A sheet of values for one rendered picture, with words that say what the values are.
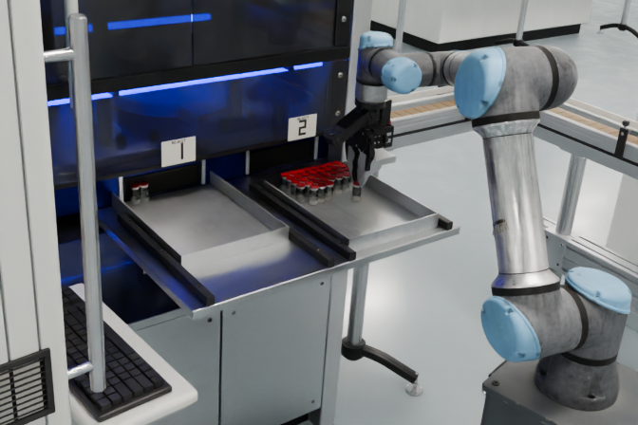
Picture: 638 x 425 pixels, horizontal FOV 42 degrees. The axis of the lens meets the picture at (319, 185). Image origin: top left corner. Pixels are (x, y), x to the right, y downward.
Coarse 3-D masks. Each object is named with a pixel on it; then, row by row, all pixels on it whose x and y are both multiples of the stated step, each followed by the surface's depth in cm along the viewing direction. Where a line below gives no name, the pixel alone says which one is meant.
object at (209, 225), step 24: (192, 192) 201; (216, 192) 202; (240, 192) 195; (144, 216) 187; (168, 216) 188; (192, 216) 189; (216, 216) 190; (240, 216) 190; (264, 216) 187; (168, 240) 178; (192, 240) 179; (216, 240) 179; (240, 240) 174; (264, 240) 178; (288, 240) 182; (192, 264) 168
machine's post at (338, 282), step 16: (352, 0) 202; (368, 0) 204; (352, 16) 203; (368, 16) 206; (352, 32) 205; (352, 48) 207; (352, 64) 209; (352, 80) 211; (352, 96) 213; (336, 160) 221; (336, 288) 236; (336, 304) 239; (336, 320) 242; (336, 336) 244; (336, 352) 247; (336, 368) 250; (336, 384) 253; (320, 416) 254
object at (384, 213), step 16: (368, 176) 209; (272, 192) 199; (368, 192) 207; (384, 192) 206; (400, 192) 200; (304, 208) 189; (320, 208) 197; (336, 208) 198; (352, 208) 198; (368, 208) 199; (384, 208) 199; (400, 208) 200; (416, 208) 197; (320, 224) 185; (336, 224) 190; (352, 224) 191; (368, 224) 191; (384, 224) 192; (400, 224) 185; (416, 224) 188; (432, 224) 191; (352, 240) 177; (368, 240) 180; (384, 240) 183
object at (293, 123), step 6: (312, 114) 207; (294, 120) 204; (312, 120) 208; (294, 126) 205; (300, 126) 206; (312, 126) 208; (288, 132) 204; (294, 132) 205; (306, 132) 208; (312, 132) 209; (288, 138) 205; (294, 138) 206; (300, 138) 207
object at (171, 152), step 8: (168, 144) 185; (176, 144) 186; (184, 144) 188; (192, 144) 189; (168, 152) 186; (176, 152) 187; (184, 152) 188; (192, 152) 190; (168, 160) 187; (176, 160) 188; (184, 160) 189; (192, 160) 190
